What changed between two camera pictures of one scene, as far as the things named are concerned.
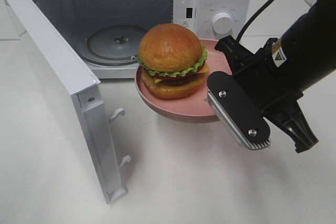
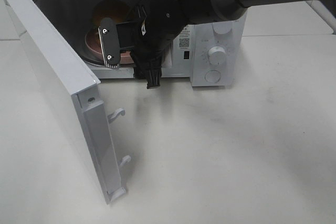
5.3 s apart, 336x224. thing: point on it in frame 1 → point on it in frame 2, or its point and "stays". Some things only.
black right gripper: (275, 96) → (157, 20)
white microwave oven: (104, 15) stays
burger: (171, 59) → (114, 8)
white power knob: (222, 23) stays
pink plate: (196, 108) → (93, 43)
